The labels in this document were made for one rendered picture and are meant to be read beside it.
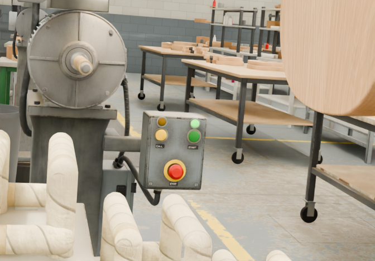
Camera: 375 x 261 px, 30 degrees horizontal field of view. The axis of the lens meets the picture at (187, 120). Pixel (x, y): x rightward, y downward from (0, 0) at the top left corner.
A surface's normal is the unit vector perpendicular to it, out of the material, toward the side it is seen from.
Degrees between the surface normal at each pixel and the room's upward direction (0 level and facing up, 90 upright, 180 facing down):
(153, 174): 90
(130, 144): 90
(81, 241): 0
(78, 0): 90
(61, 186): 90
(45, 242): 80
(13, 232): 44
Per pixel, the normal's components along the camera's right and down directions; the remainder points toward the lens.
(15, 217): 0.08, -0.99
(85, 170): 0.22, 0.15
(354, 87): -0.98, -0.02
